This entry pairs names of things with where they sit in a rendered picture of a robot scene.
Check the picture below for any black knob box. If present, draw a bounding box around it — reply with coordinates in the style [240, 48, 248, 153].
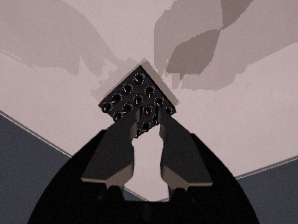
[99, 65, 176, 138]

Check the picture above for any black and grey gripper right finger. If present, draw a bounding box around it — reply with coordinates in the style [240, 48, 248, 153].
[155, 106, 260, 224]

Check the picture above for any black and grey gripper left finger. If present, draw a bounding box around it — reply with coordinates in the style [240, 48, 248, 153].
[27, 105, 142, 224]

